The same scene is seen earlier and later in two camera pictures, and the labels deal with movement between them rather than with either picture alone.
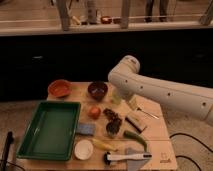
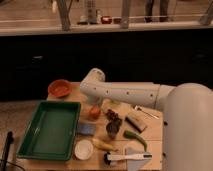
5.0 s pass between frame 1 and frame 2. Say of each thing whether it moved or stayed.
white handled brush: stayed
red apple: stayed
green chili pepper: stayed
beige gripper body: moved
